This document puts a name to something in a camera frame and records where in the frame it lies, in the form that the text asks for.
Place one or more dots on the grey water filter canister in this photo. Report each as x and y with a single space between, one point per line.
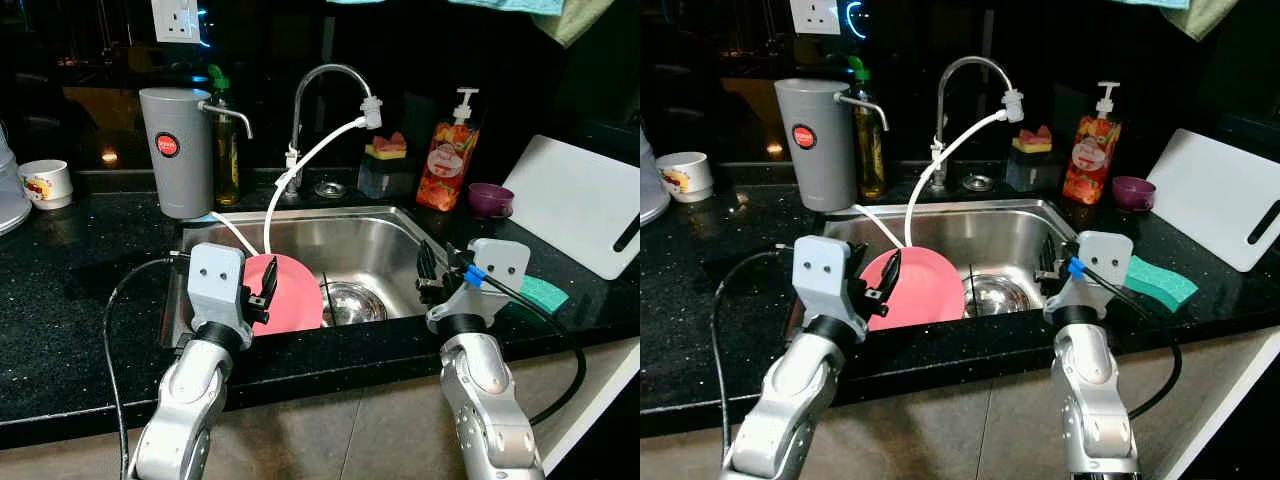
175 175
815 170

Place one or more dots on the white wall socket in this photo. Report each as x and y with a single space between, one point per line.
815 16
175 20

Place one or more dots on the chrome gooseneck faucet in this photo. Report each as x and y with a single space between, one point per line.
297 125
941 120

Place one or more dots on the green hanging towel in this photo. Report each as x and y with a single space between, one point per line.
1202 18
572 22

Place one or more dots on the white rounded appliance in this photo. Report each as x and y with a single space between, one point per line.
650 190
10 195

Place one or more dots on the white faucet diverter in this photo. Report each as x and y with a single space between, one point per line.
372 113
1014 106

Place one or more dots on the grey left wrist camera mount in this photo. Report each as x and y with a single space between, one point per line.
825 272
215 280

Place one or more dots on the black sponge holder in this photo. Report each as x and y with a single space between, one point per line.
387 180
1032 173

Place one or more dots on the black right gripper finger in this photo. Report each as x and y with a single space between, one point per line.
427 264
1050 255
1069 253
458 262

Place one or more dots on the green sponge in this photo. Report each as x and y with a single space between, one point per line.
1165 282
545 293

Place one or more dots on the white cutting board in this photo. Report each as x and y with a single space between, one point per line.
572 203
1213 197

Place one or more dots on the yellow red scrub sponge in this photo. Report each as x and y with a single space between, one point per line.
1032 143
387 149

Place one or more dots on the light blue hanging towel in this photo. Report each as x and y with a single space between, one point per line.
1150 4
520 6

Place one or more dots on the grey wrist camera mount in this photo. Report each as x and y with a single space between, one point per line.
215 280
505 262
825 272
1108 255

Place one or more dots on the green capped oil bottle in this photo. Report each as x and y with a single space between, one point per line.
871 160
228 165

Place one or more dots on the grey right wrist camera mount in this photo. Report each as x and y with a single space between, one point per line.
505 262
1108 255

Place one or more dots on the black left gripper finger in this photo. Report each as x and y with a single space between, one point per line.
269 278
890 275

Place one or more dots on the round metal counter fitting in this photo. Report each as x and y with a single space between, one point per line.
330 189
978 183

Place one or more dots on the stainless steel bowl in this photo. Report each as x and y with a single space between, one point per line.
355 305
1000 297

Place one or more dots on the stainless steel sink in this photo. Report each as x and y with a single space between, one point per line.
1000 232
370 240

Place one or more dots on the orange pump soap bottle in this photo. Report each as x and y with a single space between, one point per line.
447 167
1090 160

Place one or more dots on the purple cup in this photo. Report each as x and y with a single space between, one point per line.
490 200
1134 194

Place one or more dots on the white printed mug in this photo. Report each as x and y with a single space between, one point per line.
45 184
685 178

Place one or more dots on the pink round plate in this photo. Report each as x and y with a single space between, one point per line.
925 290
295 295

